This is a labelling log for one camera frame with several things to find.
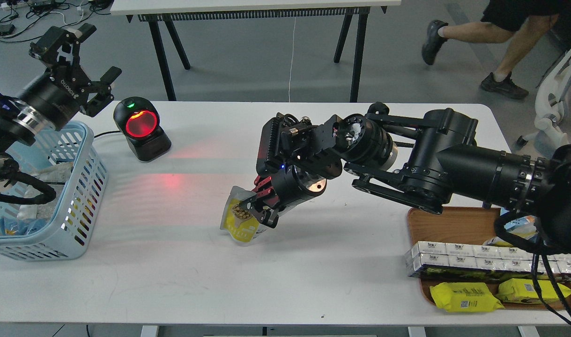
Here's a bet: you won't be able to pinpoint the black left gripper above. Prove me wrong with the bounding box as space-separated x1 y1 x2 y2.
17 23 122 131

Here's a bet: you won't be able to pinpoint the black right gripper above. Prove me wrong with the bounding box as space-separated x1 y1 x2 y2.
238 166 327 228

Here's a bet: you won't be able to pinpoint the yellow white nut snack pouch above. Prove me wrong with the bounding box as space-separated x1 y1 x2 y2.
219 186 268 245

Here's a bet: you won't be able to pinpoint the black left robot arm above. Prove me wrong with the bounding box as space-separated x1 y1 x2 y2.
0 23 122 205

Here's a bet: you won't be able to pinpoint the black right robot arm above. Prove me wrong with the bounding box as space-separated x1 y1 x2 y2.
239 102 571 255

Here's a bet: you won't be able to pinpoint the light blue plastic basket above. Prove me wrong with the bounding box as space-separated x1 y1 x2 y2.
0 121 108 262

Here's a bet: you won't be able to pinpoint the white snack bag in basket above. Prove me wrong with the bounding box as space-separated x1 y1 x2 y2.
17 162 74 220

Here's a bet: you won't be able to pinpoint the blue snack bag in basket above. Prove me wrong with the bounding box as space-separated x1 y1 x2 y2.
0 218 49 235

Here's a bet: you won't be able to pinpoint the yellow snack packet left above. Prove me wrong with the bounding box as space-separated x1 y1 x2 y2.
430 282 504 312

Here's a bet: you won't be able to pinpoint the yellow snack packet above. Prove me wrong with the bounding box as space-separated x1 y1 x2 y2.
495 278 559 304
430 282 504 312

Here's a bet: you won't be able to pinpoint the long silver snack box pack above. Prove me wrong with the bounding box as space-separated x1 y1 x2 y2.
404 241 571 283

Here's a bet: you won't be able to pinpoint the blue yellow snack bag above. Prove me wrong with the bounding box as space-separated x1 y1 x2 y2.
483 215 537 247

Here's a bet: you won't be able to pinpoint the yellow snack packet right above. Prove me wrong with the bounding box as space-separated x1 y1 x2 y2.
495 278 559 304

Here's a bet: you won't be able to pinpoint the black barcode scanner red window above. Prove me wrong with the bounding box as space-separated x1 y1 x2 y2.
112 96 172 162

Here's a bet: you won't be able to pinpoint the black legged background table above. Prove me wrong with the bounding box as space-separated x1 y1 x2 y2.
110 0 401 103

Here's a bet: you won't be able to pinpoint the brown wooden tray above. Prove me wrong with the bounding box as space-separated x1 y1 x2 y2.
406 206 571 311

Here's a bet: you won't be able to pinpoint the white chair base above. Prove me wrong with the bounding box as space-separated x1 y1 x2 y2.
516 48 571 148

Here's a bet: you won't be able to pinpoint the person legs black shoes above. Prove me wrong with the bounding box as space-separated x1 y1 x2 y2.
422 0 570 100

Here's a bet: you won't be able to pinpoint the floor cables and power strip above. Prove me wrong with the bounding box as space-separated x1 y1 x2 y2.
0 0 113 52

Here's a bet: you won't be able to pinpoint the white hanging cable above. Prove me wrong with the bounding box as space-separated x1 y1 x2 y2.
288 17 297 103

